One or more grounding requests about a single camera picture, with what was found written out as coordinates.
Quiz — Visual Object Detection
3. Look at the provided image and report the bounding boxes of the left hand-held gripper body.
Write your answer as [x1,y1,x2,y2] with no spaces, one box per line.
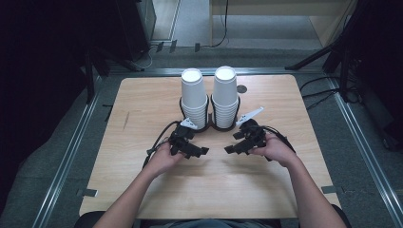
[168,117,200,158]

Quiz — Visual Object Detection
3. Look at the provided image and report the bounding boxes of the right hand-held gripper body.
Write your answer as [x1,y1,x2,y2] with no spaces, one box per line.
[232,106,268,150]

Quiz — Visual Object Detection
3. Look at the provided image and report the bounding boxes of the black wire cup holder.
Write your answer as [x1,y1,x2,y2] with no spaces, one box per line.
[178,94,242,133]

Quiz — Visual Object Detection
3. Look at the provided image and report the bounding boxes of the stack of white cups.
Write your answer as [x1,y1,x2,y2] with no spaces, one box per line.
[210,65,240,129]
[180,67,210,130]

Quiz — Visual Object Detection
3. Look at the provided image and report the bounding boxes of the person's left hand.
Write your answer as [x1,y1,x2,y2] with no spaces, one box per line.
[145,142,187,178]

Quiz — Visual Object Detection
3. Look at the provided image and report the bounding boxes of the person's right hand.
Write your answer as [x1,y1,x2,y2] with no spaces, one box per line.
[248,131,300,169]

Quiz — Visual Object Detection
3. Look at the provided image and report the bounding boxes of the grey tape strip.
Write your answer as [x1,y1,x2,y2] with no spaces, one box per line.
[320,185,345,195]

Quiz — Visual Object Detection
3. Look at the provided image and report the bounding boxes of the black tripod stand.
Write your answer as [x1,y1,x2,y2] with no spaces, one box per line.
[284,0,403,105]

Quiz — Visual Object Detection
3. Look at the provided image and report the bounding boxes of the black cabinet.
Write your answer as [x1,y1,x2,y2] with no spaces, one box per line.
[114,0,158,62]

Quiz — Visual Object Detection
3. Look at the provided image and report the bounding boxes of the light wooden furniture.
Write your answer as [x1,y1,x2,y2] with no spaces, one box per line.
[208,0,359,48]

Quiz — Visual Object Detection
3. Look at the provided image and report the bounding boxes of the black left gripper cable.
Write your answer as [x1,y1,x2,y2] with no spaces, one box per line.
[142,120,182,169]

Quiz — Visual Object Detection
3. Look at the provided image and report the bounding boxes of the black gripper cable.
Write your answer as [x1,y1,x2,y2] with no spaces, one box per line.
[142,120,182,169]
[261,124,297,155]

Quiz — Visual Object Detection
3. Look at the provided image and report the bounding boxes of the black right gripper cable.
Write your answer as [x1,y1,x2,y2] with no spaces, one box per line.
[261,124,297,155]

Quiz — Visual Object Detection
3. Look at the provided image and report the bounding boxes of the metal floor rail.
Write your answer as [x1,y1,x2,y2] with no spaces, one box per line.
[325,75,403,228]
[106,66,325,77]
[30,75,104,228]

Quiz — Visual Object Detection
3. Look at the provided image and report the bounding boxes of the black floor cable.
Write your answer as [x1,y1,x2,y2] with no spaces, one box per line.
[298,75,340,111]

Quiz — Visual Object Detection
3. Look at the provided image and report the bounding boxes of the white floor cable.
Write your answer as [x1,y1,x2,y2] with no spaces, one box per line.
[132,44,160,72]

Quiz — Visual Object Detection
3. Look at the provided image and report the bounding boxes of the black hanging cable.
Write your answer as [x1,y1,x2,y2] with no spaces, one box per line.
[199,0,230,49]

